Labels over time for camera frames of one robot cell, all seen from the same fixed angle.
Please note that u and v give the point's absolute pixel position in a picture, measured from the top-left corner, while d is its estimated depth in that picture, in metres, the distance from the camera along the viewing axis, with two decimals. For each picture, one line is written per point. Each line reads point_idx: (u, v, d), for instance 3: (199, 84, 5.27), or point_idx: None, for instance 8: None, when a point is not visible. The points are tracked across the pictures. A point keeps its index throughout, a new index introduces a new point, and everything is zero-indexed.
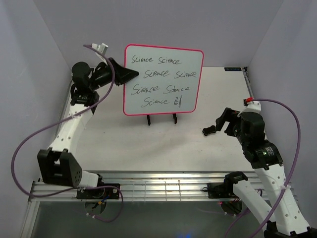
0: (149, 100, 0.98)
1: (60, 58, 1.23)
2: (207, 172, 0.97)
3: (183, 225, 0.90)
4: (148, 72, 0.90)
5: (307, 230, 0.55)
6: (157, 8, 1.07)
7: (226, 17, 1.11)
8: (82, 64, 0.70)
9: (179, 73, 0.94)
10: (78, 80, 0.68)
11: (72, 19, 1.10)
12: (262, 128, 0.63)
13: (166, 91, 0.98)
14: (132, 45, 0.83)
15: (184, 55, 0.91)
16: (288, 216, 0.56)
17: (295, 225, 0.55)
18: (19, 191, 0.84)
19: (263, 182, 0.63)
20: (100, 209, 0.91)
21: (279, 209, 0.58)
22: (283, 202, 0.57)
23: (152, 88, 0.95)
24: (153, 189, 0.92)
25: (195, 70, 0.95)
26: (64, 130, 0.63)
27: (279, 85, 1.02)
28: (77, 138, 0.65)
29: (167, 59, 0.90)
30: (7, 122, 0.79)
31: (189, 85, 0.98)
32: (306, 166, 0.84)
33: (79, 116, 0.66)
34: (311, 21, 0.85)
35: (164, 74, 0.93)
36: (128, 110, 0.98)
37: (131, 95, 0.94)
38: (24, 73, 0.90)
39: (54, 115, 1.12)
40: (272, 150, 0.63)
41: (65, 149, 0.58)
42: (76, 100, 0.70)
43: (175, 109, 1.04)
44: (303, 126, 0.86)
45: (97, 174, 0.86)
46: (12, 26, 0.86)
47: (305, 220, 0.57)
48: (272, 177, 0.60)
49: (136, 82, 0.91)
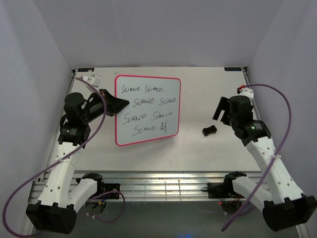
0: (140, 128, 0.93)
1: (60, 58, 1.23)
2: (207, 172, 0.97)
3: (182, 225, 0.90)
4: (136, 101, 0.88)
5: (301, 197, 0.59)
6: (157, 8, 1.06)
7: (227, 17, 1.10)
8: (75, 95, 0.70)
9: (162, 100, 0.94)
10: (70, 112, 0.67)
11: (72, 19, 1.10)
12: (249, 107, 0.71)
13: (154, 118, 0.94)
14: (121, 76, 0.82)
15: (166, 83, 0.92)
16: (281, 184, 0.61)
17: (289, 192, 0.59)
18: (19, 191, 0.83)
19: (256, 156, 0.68)
20: (100, 209, 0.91)
21: (272, 179, 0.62)
22: (275, 172, 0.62)
23: (141, 115, 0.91)
24: (152, 189, 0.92)
25: (175, 96, 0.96)
26: (53, 178, 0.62)
27: (279, 86, 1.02)
28: (68, 183, 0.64)
29: (152, 88, 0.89)
30: (7, 122, 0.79)
31: (172, 110, 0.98)
32: (305, 166, 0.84)
33: (68, 158, 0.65)
34: (311, 22, 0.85)
35: (151, 101, 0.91)
36: (121, 141, 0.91)
37: (122, 124, 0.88)
38: (23, 73, 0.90)
39: (53, 115, 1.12)
40: (260, 126, 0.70)
41: (55, 204, 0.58)
42: (65, 135, 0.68)
43: (160, 135, 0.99)
44: (303, 126, 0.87)
45: (96, 175, 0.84)
46: (12, 26, 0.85)
47: (298, 188, 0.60)
48: (263, 148, 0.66)
49: (126, 111, 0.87)
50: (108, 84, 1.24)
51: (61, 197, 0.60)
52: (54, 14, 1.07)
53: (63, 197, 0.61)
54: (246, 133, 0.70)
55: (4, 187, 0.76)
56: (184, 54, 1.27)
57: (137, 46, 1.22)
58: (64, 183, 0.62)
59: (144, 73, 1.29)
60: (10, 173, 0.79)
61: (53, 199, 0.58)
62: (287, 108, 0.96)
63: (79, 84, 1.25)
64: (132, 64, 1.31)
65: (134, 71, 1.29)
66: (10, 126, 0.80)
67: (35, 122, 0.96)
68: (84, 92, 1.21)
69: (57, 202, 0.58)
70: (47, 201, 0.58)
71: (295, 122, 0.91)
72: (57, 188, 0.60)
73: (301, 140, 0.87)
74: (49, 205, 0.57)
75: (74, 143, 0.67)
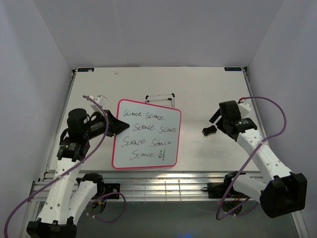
0: (137, 153, 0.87)
1: (60, 57, 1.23)
2: (207, 172, 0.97)
3: (182, 224, 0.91)
4: (136, 125, 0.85)
5: (290, 174, 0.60)
6: (157, 7, 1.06)
7: (227, 17, 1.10)
8: (80, 110, 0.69)
9: (162, 128, 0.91)
10: (72, 126, 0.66)
11: (72, 18, 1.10)
12: (236, 106, 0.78)
13: (152, 144, 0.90)
14: (125, 99, 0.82)
15: (167, 112, 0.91)
16: (269, 164, 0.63)
17: (277, 171, 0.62)
18: (19, 191, 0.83)
19: (245, 146, 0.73)
20: (99, 209, 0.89)
21: (262, 162, 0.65)
22: (263, 155, 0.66)
23: (140, 140, 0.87)
24: (152, 189, 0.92)
25: (175, 126, 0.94)
26: (52, 195, 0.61)
27: (279, 86, 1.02)
28: (68, 199, 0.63)
29: (153, 114, 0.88)
30: (7, 122, 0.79)
31: (171, 139, 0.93)
32: (305, 167, 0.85)
33: (68, 175, 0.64)
34: (311, 22, 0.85)
35: (151, 128, 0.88)
36: (117, 163, 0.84)
37: (120, 147, 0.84)
38: (24, 73, 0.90)
39: (53, 115, 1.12)
40: (247, 121, 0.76)
41: (55, 221, 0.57)
42: (64, 149, 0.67)
43: (158, 163, 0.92)
44: (303, 126, 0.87)
45: (97, 174, 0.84)
46: (12, 26, 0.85)
47: (288, 168, 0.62)
48: (250, 137, 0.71)
49: (126, 134, 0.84)
50: (108, 84, 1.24)
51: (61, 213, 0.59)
52: (54, 14, 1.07)
53: (63, 213, 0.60)
54: (236, 128, 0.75)
55: (5, 188, 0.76)
56: (184, 54, 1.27)
57: (137, 46, 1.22)
58: (64, 200, 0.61)
59: (144, 73, 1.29)
60: (10, 173, 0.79)
61: (53, 217, 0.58)
62: (287, 109, 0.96)
63: (79, 83, 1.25)
64: (132, 64, 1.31)
65: (134, 71, 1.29)
66: (10, 126, 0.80)
67: (35, 122, 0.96)
68: (84, 92, 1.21)
69: (57, 220, 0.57)
70: (47, 219, 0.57)
71: (294, 123, 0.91)
72: (57, 206, 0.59)
73: (300, 140, 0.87)
74: (49, 222, 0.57)
75: (72, 159, 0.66)
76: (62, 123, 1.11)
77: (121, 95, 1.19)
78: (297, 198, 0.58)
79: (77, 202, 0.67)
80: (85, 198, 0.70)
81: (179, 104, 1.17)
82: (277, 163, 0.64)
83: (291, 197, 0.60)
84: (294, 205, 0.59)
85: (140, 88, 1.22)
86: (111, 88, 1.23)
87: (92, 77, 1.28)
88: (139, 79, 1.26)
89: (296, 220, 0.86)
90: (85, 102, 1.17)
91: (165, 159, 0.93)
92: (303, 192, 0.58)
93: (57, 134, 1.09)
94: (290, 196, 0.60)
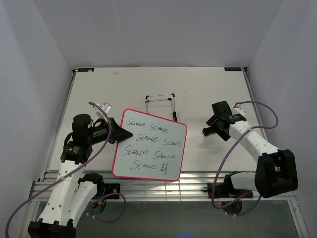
0: (138, 163, 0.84)
1: (60, 58, 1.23)
2: (207, 172, 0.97)
3: (182, 224, 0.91)
4: (140, 136, 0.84)
5: (277, 150, 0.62)
6: (157, 7, 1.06)
7: (227, 17, 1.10)
8: (85, 115, 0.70)
9: (166, 141, 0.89)
10: (76, 130, 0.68)
11: (71, 18, 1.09)
12: (226, 105, 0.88)
13: (155, 156, 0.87)
14: (130, 109, 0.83)
15: (172, 124, 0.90)
16: (257, 145, 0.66)
17: (265, 148, 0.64)
18: (19, 191, 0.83)
19: (236, 136, 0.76)
20: (99, 209, 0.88)
21: (251, 144, 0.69)
22: (251, 138, 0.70)
23: (142, 150, 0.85)
24: (152, 189, 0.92)
25: (180, 140, 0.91)
26: (54, 196, 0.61)
27: (279, 86, 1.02)
28: (70, 200, 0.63)
29: (158, 126, 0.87)
30: (7, 122, 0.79)
31: (175, 153, 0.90)
32: (305, 166, 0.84)
33: (70, 177, 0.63)
34: (311, 22, 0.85)
35: (154, 140, 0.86)
36: (117, 172, 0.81)
37: (121, 155, 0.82)
38: (24, 73, 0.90)
39: (53, 115, 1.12)
40: (238, 115, 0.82)
41: (56, 222, 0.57)
42: (68, 153, 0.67)
43: (160, 176, 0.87)
44: (303, 126, 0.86)
45: (97, 174, 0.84)
46: (12, 26, 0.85)
47: (275, 147, 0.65)
48: (239, 126, 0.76)
49: (128, 143, 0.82)
50: (108, 84, 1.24)
51: (62, 214, 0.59)
52: (54, 14, 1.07)
53: (64, 214, 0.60)
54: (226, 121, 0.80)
55: (5, 188, 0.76)
56: (184, 54, 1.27)
57: (137, 46, 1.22)
58: (66, 201, 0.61)
59: (144, 73, 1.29)
60: (10, 173, 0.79)
61: (54, 218, 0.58)
62: (287, 109, 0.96)
63: (79, 84, 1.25)
64: (132, 64, 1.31)
65: (134, 71, 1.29)
66: (10, 126, 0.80)
67: (35, 122, 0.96)
68: (84, 92, 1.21)
69: (58, 220, 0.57)
70: (48, 220, 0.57)
71: (294, 123, 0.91)
72: (59, 207, 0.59)
73: (300, 140, 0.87)
74: (50, 223, 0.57)
75: (75, 162, 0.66)
76: (62, 123, 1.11)
77: (121, 95, 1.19)
78: (288, 174, 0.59)
79: (78, 203, 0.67)
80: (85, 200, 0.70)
81: (179, 105, 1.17)
82: (265, 144, 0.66)
83: (284, 175, 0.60)
84: (289, 184, 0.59)
85: (140, 88, 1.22)
86: (111, 88, 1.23)
87: (92, 77, 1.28)
88: (139, 79, 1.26)
89: (295, 219, 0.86)
90: (85, 102, 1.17)
91: (167, 173, 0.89)
92: (293, 167, 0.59)
93: (57, 134, 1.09)
94: (283, 174, 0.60)
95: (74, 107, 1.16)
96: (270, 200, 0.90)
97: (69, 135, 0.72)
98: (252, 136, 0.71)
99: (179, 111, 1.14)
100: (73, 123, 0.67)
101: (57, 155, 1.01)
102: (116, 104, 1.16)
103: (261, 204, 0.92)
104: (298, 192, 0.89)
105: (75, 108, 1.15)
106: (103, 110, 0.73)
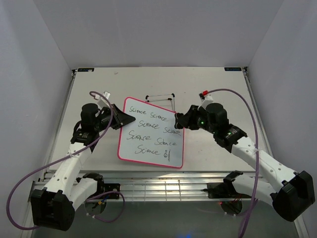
0: (142, 148, 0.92)
1: (60, 58, 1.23)
2: (207, 172, 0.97)
3: (182, 224, 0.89)
4: (141, 122, 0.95)
5: (295, 175, 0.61)
6: (156, 7, 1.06)
7: (226, 17, 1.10)
8: (92, 104, 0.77)
9: (166, 129, 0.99)
10: (85, 118, 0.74)
11: (71, 18, 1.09)
12: (226, 115, 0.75)
13: (157, 142, 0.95)
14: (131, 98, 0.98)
15: (170, 114, 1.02)
16: (273, 171, 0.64)
17: (284, 176, 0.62)
18: (20, 191, 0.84)
19: (242, 156, 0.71)
20: (99, 209, 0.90)
21: (265, 169, 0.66)
22: (264, 162, 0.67)
23: (145, 136, 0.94)
24: (153, 189, 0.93)
25: (179, 129, 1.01)
26: (61, 170, 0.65)
27: (279, 85, 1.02)
28: (73, 177, 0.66)
29: (157, 115, 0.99)
30: (7, 121, 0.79)
31: (176, 141, 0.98)
32: (305, 167, 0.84)
33: (78, 154, 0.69)
34: (311, 21, 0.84)
35: (155, 127, 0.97)
36: (122, 154, 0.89)
37: (126, 139, 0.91)
38: (23, 73, 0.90)
39: (53, 115, 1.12)
40: (237, 131, 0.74)
41: (60, 191, 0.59)
42: (76, 138, 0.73)
43: (163, 161, 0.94)
44: (304, 125, 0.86)
45: (96, 175, 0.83)
46: (12, 26, 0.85)
47: (290, 169, 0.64)
48: (245, 147, 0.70)
49: (131, 128, 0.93)
50: (107, 84, 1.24)
51: (66, 186, 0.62)
52: (53, 14, 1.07)
53: (67, 188, 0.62)
54: (227, 141, 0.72)
55: (5, 187, 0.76)
56: (184, 54, 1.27)
57: (137, 46, 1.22)
58: (71, 176, 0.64)
59: (144, 73, 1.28)
60: (11, 173, 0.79)
61: (58, 187, 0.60)
62: (287, 109, 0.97)
63: (79, 84, 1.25)
64: (132, 64, 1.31)
65: (134, 71, 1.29)
66: (11, 126, 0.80)
67: (35, 122, 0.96)
68: (84, 92, 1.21)
69: (62, 190, 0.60)
70: (53, 189, 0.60)
71: (294, 123, 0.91)
72: (64, 178, 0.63)
73: (301, 139, 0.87)
74: (54, 192, 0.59)
75: (84, 144, 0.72)
76: (62, 123, 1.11)
77: (121, 95, 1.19)
78: (307, 195, 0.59)
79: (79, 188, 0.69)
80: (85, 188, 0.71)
81: (179, 105, 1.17)
82: (279, 167, 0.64)
83: (302, 195, 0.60)
84: (307, 202, 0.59)
85: (140, 88, 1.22)
86: (111, 88, 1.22)
87: (92, 77, 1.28)
88: (139, 79, 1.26)
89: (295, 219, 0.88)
90: (85, 102, 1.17)
91: (171, 158, 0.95)
92: (312, 186, 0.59)
93: (57, 134, 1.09)
94: (301, 194, 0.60)
95: (74, 107, 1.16)
96: None
97: (77, 123, 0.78)
98: (262, 158, 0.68)
99: (179, 111, 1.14)
100: (81, 111, 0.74)
101: (57, 155, 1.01)
102: (117, 104, 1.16)
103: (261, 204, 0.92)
104: None
105: (75, 108, 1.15)
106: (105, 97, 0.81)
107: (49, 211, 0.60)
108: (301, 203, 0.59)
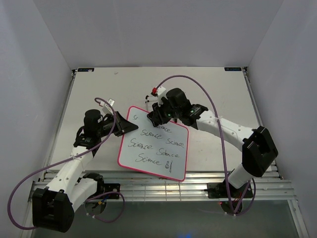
0: (143, 156, 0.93)
1: (60, 58, 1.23)
2: (208, 172, 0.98)
3: (183, 224, 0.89)
4: (144, 131, 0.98)
5: (253, 133, 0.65)
6: (156, 7, 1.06)
7: (226, 18, 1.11)
8: (95, 110, 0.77)
9: (170, 140, 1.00)
10: (88, 123, 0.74)
11: (71, 18, 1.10)
12: (184, 95, 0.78)
13: (159, 152, 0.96)
14: (134, 107, 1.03)
15: (175, 126, 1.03)
16: (234, 132, 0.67)
17: (242, 134, 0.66)
18: (20, 191, 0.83)
19: (207, 129, 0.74)
20: (99, 209, 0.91)
21: (227, 134, 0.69)
22: (225, 127, 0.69)
23: (147, 145, 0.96)
24: (153, 189, 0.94)
25: (183, 141, 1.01)
26: (63, 170, 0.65)
27: (279, 85, 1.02)
28: (75, 178, 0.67)
29: (160, 125, 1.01)
30: (8, 122, 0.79)
31: (179, 152, 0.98)
32: (305, 167, 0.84)
33: (80, 157, 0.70)
34: (310, 21, 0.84)
35: (158, 137, 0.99)
36: (123, 161, 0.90)
37: (127, 146, 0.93)
38: (24, 73, 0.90)
39: (53, 115, 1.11)
40: (199, 108, 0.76)
41: (61, 191, 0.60)
42: (79, 142, 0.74)
43: (164, 173, 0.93)
44: (303, 126, 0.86)
45: (95, 176, 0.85)
46: (12, 24, 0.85)
47: (248, 128, 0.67)
48: (207, 119, 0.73)
49: (133, 136, 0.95)
50: (108, 84, 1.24)
51: (68, 186, 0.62)
52: (53, 14, 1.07)
53: (69, 188, 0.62)
54: (191, 117, 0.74)
55: (5, 187, 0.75)
56: (184, 54, 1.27)
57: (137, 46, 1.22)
58: (73, 177, 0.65)
59: (144, 73, 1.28)
60: (11, 173, 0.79)
61: (60, 186, 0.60)
62: (287, 109, 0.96)
63: (79, 84, 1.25)
64: (133, 64, 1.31)
65: (134, 71, 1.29)
66: (11, 126, 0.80)
67: (35, 122, 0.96)
68: (84, 91, 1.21)
69: (63, 189, 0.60)
70: (55, 188, 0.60)
71: (293, 123, 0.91)
72: (66, 179, 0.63)
73: (301, 139, 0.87)
74: (56, 191, 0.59)
75: (86, 147, 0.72)
76: (61, 123, 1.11)
77: (121, 95, 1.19)
78: (269, 148, 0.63)
79: (79, 192, 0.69)
80: (84, 191, 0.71)
81: None
82: (239, 129, 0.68)
83: (265, 150, 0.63)
84: (271, 154, 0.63)
85: (140, 88, 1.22)
86: (111, 87, 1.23)
87: (92, 77, 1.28)
88: (139, 78, 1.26)
89: (295, 219, 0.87)
90: (85, 102, 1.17)
91: (172, 169, 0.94)
92: (270, 139, 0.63)
93: (57, 134, 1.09)
94: (265, 148, 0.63)
95: (74, 107, 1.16)
96: (270, 200, 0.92)
97: (80, 127, 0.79)
98: (223, 126, 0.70)
99: None
100: (84, 117, 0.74)
101: (57, 154, 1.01)
102: (117, 104, 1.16)
103: (261, 204, 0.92)
104: (298, 192, 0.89)
105: (75, 108, 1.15)
106: (108, 103, 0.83)
107: (48, 212, 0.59)
108: (266, 157, 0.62)
